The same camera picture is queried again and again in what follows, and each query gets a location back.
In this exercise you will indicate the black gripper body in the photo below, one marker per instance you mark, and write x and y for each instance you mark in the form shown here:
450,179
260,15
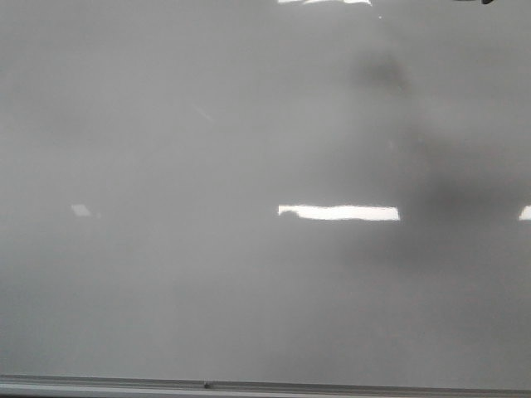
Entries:
483,2

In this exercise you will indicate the white glossy whiteboard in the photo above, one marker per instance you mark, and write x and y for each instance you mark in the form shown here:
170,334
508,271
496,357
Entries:
324,192

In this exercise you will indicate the grey aluminium whiteboard tray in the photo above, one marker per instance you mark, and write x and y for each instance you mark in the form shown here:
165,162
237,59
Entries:
80,386

